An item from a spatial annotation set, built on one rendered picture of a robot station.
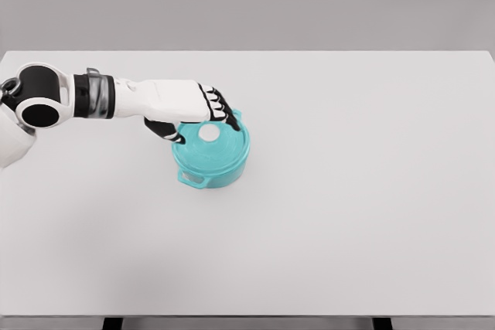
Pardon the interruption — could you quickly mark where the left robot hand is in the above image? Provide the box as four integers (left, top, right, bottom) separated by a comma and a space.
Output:
141, 79, 241, 145

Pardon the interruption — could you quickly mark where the teal pot lid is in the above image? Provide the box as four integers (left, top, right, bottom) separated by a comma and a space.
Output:
172, 119, 250, 172

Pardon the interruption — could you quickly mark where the teal pot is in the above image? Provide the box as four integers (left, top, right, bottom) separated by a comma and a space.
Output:
171, 108, 251, 191

